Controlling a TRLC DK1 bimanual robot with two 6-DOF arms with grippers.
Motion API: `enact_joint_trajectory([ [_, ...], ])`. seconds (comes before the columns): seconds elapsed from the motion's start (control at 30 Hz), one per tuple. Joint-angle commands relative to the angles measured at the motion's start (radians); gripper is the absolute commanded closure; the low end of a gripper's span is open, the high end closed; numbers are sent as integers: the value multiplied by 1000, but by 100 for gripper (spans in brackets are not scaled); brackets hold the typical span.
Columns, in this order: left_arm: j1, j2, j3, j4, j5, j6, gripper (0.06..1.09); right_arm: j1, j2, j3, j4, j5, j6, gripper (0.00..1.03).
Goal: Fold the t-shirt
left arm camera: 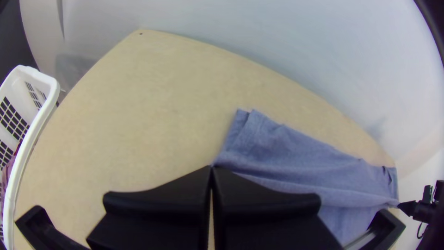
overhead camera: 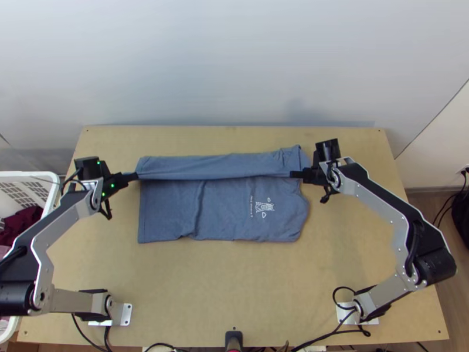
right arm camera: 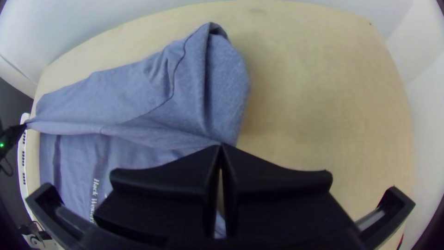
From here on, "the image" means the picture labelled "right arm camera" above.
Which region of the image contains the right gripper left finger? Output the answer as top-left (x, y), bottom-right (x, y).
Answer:
top-left (93, 144), bottom-right (222, 244)

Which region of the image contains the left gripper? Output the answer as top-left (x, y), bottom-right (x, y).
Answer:
top-left (0, 123), bottom-right (28, 155)

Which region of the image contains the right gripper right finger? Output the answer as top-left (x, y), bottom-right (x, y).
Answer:
top-left (221, 144), bottom-right (369, 250)

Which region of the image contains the blue-grey t-shirt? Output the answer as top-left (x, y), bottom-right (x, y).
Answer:
top-left (25, 22), bottom-right (251, 240)

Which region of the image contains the white laundry basket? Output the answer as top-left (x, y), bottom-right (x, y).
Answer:
top-left (16, 112), bottom-right (53, 250)

